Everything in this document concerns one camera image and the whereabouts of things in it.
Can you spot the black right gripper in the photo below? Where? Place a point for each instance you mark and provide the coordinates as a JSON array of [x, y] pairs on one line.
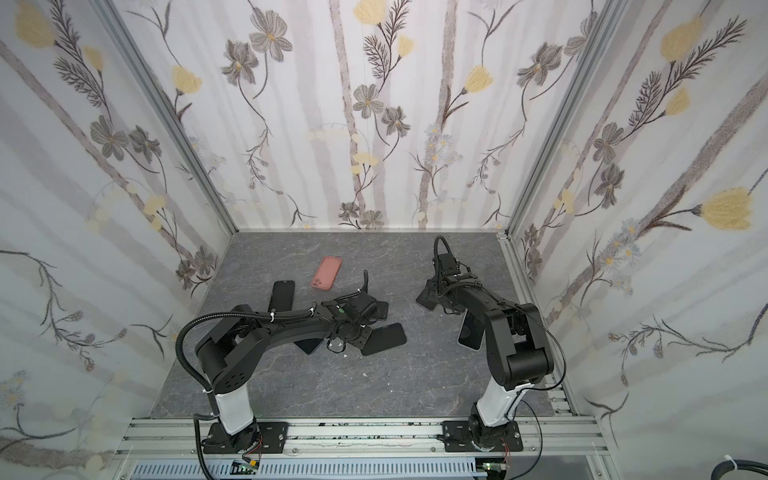
[[444, 271]]

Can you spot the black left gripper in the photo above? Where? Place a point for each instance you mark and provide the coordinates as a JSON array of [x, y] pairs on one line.
[[361, 343]]

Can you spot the black phone case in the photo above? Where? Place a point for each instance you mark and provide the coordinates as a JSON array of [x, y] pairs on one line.
[[384, 338], [282, 296]]

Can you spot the black phone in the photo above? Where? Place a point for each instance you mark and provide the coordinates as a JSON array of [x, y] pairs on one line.
[[472, 331], [381, 311], [308, 346]]

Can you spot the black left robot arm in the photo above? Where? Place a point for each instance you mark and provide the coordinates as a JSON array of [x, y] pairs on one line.
[[221, 351]]

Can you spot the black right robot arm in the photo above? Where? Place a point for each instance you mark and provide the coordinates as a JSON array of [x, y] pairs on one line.
[[518, 352]]

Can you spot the pink phone case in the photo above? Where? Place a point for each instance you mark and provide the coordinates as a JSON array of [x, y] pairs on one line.
[[326, 273]]

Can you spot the small green circuit board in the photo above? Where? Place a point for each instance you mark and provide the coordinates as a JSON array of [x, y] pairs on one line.
[[244, 467]]

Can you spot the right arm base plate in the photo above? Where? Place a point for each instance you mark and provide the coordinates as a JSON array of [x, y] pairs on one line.
[[473, 436]]

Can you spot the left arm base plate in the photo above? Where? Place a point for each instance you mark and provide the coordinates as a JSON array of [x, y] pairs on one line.
[[265, 437]]

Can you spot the white slotted cable duct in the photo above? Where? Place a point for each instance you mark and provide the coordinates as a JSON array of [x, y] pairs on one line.
[[327, 468]]

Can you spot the aluminium mounting rail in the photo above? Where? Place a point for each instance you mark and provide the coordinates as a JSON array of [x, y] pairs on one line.
[[369, 437]]

